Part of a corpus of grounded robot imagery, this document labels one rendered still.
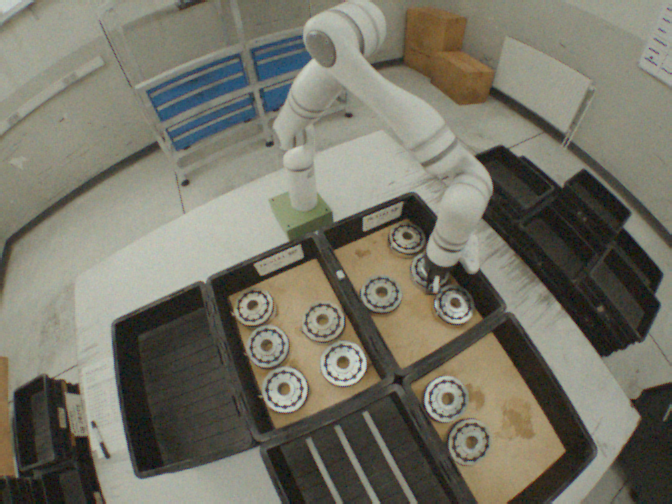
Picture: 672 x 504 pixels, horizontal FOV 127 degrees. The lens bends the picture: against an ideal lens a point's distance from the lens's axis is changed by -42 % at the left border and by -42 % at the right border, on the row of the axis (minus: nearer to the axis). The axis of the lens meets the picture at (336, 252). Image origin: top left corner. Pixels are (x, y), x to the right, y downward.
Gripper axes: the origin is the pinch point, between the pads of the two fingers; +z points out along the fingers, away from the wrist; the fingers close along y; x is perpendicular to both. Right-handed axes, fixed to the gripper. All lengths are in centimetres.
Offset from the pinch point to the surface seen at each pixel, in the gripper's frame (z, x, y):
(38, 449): 37, -145, 107
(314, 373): 2.4, -23.0, 27.4
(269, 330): -0.6, -35.5, 20.6
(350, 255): 2.3, -21.5, -5.1
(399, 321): 2.4, -5.9, 11.0
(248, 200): 15, -68, -30
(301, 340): 2.4, -28.1, 20.5
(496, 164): 36, 45, -102
